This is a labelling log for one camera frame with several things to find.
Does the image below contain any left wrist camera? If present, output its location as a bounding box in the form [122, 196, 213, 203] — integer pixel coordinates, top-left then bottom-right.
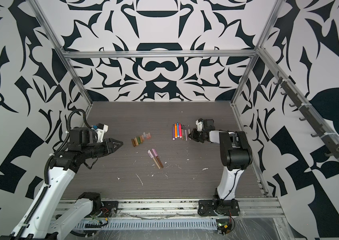
[92, 123, 108, 143]

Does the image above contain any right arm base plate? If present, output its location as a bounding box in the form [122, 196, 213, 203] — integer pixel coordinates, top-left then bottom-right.
[198, 199, 240, 217]

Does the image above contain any white cable duct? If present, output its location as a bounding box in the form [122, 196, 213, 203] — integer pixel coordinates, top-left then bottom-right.
[73, 219, 218, 231]

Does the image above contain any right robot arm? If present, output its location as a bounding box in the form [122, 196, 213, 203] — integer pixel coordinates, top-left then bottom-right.
[189, 119, 253, 207]

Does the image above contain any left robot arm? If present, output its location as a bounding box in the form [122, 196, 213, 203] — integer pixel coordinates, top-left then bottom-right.
[0, 109, 123, 240]

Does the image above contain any light pink cap pen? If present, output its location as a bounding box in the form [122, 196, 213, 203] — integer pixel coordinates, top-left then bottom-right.
[147, 150, 161, 169]

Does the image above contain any pink highlighter pen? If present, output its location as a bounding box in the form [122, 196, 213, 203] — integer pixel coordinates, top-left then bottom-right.
[179, 123, 182, 139]

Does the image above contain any purple marker pen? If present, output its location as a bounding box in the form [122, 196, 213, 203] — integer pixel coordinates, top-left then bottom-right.
[172, 125, 177, 141]

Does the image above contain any pink cap brown pen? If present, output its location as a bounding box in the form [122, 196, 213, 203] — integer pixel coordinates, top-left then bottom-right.
[152, 149, 163, 169]

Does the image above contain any green circuit board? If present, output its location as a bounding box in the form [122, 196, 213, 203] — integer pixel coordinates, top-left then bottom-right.
[217, 219, 236, 235]

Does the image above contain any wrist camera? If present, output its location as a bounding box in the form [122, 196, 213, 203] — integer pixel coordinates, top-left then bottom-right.
[92, 123, 108, 143]
[196, 119, 204, 132]

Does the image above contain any green pen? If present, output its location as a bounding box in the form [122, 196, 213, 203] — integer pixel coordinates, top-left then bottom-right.
[182, 125, 185, 140]

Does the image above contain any blue highlighter pen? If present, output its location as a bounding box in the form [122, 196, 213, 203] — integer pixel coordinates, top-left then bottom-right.
[176, 122, 180, 138]

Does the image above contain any orange highlighter pen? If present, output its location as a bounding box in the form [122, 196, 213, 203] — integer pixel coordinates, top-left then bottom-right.
[173, 124, 177, 140]

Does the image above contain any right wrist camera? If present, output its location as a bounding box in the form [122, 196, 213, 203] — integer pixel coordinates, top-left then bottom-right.
[196, 119, 204, 132]

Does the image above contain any aluminium front rail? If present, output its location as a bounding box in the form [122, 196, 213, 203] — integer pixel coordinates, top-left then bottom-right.
[28, 196, 286, 223]

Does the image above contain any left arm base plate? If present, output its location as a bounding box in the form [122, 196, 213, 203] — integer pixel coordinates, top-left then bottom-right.
[97, 201, 119, 218]

